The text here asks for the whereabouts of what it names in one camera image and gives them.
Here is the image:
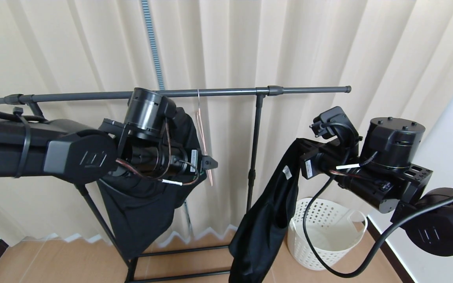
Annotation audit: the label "black clothes rack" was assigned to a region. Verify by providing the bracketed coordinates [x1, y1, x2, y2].
[0, 86, 352, 283]

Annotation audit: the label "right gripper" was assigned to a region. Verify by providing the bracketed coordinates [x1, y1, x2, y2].
[299, 138, 403, 215]

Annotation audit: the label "white laundry basket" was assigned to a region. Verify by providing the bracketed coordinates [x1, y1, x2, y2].
[287, 198, 368, 271]

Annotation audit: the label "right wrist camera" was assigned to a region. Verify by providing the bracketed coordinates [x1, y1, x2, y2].
[309, 106, 363, 144]

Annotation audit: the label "pink clothes hanger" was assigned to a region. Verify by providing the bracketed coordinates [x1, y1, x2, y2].
[195, 90, 214, 187]

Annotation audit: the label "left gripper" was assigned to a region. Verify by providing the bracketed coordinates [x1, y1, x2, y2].
[117, 142, 203, 182]

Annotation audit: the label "black garment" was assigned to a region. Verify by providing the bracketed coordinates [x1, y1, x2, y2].
[228, 138, 309, 283]

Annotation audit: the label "black drawstring shorts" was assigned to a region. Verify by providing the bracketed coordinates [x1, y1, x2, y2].
[96, 106, 204, 260]

